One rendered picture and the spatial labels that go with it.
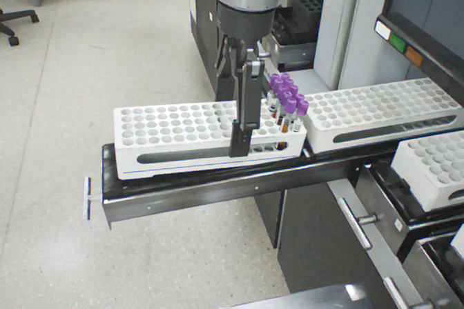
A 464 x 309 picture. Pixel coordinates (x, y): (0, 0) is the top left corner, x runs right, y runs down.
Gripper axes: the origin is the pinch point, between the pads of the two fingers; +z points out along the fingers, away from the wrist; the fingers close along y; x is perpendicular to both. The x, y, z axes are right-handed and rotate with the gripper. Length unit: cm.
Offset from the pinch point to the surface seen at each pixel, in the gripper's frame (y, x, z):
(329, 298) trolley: 29.1, 5.3, 4.3
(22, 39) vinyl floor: -228, -84, 96
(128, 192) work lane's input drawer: 5.5, -16.9, 7.7
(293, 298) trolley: 28.0, 1.2, 4.8
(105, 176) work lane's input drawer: 2.0, -20.3, 7.3
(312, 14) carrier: -34.9, 28.4, -3.9
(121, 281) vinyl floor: -28, -23, 90
